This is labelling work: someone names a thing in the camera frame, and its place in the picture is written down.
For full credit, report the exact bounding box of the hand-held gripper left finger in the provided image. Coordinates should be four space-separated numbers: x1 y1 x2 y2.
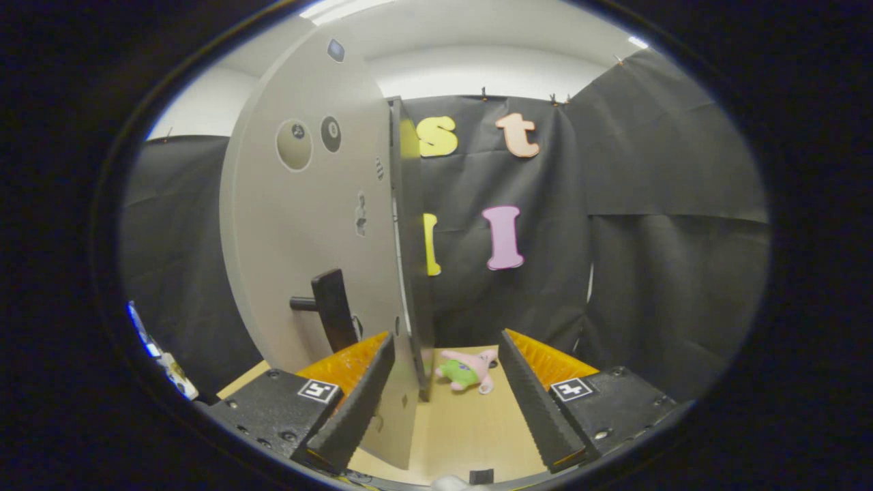
205 332 396 475

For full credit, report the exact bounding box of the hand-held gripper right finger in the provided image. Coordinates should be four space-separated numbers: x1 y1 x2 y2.
498 329 683 473

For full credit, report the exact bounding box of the grey shoe cabinet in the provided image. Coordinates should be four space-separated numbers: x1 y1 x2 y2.
387 95 437 403

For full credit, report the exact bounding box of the beige shoe cabinet door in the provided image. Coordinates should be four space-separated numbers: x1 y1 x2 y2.
218 24 420 471

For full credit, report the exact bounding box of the pink starfish plush toy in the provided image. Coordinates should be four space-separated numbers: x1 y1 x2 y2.
435 348 499 395

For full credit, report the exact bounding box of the black backdrop cloth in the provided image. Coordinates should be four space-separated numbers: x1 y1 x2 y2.
119 48 771 403

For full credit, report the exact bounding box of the white patterned object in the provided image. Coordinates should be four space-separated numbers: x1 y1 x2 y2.
126 300 200 402

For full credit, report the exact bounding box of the long ceiling light panel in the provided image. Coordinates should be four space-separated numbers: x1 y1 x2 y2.
300 0 396 27

